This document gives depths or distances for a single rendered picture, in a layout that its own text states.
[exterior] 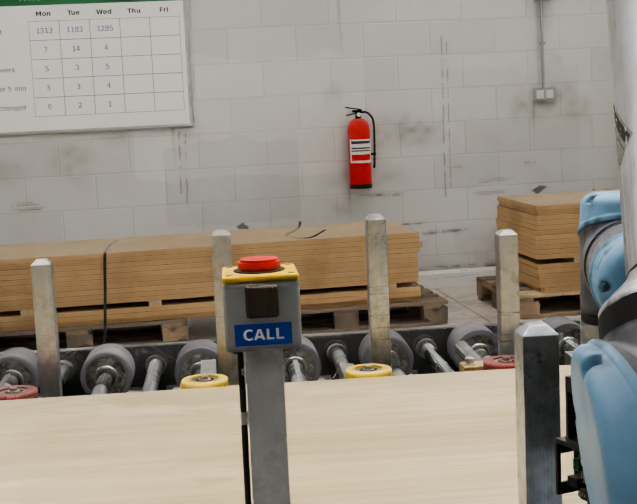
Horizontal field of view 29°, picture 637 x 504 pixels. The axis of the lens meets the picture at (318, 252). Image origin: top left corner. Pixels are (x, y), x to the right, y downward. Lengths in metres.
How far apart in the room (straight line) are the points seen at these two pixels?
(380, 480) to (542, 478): 0.39
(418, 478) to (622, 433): 1.03
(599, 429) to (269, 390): 0.63
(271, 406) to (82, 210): 7.15
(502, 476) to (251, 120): 6.83
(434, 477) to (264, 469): 0.44
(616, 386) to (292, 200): 7.81
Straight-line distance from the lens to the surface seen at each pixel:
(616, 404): 0.57
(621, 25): 0.69
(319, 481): 1.59
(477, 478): 1.58
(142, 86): 8.24
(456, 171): 8.57
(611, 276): 0.95
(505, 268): 2.31
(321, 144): 8.37
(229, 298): 1.14
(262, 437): 1.18
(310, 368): 2.67
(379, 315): 2.28
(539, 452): 1.22
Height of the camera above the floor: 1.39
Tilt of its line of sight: 7 degrees down
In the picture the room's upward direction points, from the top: 3 degrees counter-clockwise
